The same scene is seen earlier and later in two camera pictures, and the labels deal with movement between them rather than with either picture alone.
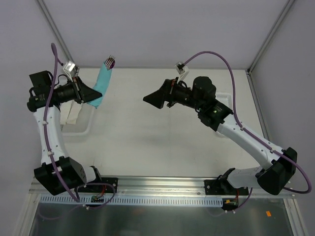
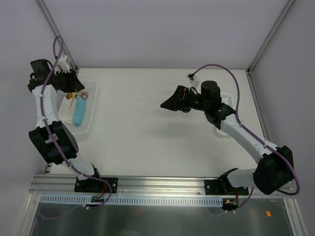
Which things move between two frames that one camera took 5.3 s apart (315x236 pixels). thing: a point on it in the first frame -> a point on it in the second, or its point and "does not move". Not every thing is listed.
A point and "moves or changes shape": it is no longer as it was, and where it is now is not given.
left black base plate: x=101 y=188 does not move
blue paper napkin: x=102 y=83 -> x=79 y=111
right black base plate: x=222 y=186 does not move
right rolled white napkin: x=74 y=112 does not move
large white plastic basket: x=84 y=123 does not move
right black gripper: x=169 y=93 -> x=180 y=98
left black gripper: x=78 y=91 -> x=68 y=80
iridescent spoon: x=112 y=64 moves or changes shape
